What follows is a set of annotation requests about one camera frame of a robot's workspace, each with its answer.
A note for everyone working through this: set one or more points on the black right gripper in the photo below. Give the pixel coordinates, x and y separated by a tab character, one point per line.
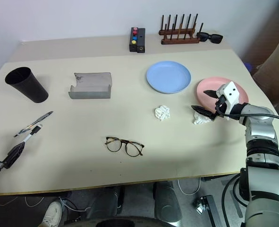
220	98

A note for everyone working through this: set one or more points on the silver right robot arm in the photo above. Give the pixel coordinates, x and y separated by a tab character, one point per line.
259	132

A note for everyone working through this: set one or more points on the pink plate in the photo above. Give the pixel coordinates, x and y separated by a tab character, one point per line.
206	86

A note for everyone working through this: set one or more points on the crumpled white paper ball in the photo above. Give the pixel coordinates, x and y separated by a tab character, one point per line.
200	120
162	113

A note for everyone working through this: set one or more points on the white marker with black cap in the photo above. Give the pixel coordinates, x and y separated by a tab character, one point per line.
33	132

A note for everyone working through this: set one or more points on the black ballpoint pen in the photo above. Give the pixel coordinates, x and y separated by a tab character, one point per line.
39	120

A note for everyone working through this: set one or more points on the blue plate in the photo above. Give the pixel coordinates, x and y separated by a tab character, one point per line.
168	76

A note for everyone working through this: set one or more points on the small blue object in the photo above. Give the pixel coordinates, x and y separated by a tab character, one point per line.
249	66

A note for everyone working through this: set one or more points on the black sunglasses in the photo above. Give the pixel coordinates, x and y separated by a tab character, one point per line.
214	37

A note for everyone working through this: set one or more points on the black plastic cup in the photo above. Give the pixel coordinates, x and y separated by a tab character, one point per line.
27	86

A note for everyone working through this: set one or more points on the brown wooden peg rack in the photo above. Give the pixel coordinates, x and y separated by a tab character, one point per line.
179	40

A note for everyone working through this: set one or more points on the beige fabric object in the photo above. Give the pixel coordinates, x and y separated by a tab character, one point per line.
275	68

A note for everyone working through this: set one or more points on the white shoe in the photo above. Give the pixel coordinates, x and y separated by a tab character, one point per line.
53	212

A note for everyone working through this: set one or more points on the plain black box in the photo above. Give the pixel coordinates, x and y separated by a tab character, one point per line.
141	40

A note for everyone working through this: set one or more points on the black box with coloured buttons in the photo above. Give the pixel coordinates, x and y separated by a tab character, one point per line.
133	45

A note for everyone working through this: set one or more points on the tortoiseshell eyeglasses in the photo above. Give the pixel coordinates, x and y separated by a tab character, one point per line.
116	141

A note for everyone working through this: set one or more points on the black device on floor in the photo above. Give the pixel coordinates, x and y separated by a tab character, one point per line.
210	208

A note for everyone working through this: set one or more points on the dark rounded shape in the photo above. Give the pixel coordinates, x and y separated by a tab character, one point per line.
167	203

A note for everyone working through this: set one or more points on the dark curved rim shape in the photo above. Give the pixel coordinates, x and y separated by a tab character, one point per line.
129	222

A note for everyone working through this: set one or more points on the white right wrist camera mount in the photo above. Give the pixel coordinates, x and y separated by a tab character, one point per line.
231	91

